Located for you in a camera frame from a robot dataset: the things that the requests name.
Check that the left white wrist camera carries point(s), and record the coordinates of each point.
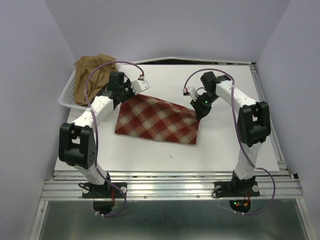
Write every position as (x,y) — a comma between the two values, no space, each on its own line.
(139,85)

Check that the brown skirt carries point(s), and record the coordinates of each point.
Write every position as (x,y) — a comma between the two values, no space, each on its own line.
(92,73)

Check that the aluminium frame rail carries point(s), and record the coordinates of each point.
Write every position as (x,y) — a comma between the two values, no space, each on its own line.
(169,191)

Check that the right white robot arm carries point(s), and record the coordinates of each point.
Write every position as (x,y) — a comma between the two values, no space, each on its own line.
(251,118)

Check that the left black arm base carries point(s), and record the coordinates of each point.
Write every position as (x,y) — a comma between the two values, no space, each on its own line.
(105,191)

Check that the white plastic basket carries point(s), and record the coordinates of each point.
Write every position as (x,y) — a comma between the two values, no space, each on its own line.
(66,98)

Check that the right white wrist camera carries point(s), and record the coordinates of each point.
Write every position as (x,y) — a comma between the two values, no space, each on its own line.
(191,92)

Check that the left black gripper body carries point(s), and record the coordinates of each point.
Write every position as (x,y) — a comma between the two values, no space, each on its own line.
(126,90)

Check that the red plaid skirt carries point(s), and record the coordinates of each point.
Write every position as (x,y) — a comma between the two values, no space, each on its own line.
(158,120)

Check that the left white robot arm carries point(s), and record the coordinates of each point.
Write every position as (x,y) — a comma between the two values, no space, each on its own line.
(78,147)

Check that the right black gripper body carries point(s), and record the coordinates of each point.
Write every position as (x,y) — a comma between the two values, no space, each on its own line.
(203,102)

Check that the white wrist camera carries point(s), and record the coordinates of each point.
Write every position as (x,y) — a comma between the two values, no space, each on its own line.
(191,92)
(139,85)

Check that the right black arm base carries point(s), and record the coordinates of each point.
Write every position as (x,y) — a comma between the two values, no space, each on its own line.
(236,188)

